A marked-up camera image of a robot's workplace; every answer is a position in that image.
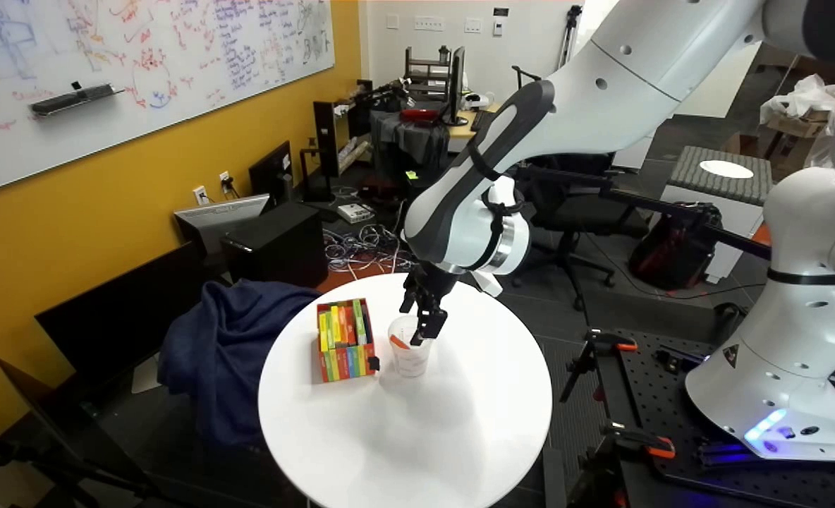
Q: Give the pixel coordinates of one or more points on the black perforated breadboard table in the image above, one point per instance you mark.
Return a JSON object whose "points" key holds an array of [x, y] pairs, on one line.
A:
{"points": [[661, 396]]}

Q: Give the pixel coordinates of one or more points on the grey flat monitor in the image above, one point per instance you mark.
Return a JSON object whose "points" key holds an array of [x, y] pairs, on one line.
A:
{"points": [[216, 214]]}

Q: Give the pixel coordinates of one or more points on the navy blue cloth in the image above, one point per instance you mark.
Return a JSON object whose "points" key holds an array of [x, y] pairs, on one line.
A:
{"points": [[220, 348]]}

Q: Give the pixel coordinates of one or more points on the black office chair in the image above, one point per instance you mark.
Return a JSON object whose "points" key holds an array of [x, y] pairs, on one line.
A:
{"points": [[575, 213]]}

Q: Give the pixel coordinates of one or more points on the black whiteboard eraser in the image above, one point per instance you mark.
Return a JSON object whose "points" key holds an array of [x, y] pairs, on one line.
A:
{"points": [[69, 100]]}

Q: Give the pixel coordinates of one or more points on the metal shelf rack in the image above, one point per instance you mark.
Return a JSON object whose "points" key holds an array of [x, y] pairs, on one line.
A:
{"points": [[433, 86]]}

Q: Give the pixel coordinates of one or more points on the wall whiteboard with writing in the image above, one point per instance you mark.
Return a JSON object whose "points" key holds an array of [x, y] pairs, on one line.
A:
{"points": [[154, 56]]}

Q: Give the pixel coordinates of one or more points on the clear plastic measuring cup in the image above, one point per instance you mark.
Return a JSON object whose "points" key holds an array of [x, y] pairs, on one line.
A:
{"points": [[407, 368]]}

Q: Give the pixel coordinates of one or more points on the large black panel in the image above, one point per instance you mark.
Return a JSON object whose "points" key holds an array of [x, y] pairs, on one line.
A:
{"points": [[115, 320]]}

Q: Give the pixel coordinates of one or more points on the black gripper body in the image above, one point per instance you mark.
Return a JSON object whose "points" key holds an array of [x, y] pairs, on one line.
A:
{"points": [[440, 250]]}

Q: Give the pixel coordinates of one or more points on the black bag with red trim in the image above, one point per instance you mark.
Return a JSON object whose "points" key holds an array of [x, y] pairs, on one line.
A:
{"points": [[673, 255]]}

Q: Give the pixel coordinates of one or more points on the small black monitor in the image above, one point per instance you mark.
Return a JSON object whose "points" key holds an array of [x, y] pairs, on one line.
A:
{"points": [[269, 173]]}

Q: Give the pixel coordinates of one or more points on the white mounting plate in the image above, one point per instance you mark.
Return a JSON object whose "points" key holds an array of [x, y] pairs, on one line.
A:
{"points": [[491, 283]]}

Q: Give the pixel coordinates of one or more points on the black cabinet with green stickers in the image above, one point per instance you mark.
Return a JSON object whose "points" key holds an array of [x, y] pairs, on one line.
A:
{"points": [[410, 187]]}

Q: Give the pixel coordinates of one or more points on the black computer case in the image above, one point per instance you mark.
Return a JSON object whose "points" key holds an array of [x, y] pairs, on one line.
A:
{"points": [[279, 244]]}

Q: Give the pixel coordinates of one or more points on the orange marker with grey cap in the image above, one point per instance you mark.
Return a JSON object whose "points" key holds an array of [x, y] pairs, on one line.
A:
{"points": [[399, 341]]}

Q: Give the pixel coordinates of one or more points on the red children's book box set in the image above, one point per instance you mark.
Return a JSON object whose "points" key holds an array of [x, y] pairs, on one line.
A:
{"points": [[341, 341]]}

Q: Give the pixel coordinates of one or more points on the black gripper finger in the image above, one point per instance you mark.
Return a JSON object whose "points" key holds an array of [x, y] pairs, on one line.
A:
{"points": [[433, 314], [412, 296]]}

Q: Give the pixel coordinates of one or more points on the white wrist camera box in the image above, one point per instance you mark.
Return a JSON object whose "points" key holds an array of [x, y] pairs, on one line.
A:
{"points": [[515, 247]]}

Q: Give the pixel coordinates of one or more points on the grey mat with white disc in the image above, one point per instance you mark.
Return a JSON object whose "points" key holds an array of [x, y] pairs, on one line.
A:
{"points": [[756, 187]]}

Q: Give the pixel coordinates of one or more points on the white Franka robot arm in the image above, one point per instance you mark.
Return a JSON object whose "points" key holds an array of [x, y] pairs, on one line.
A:
{"points": [[623, 86]]}

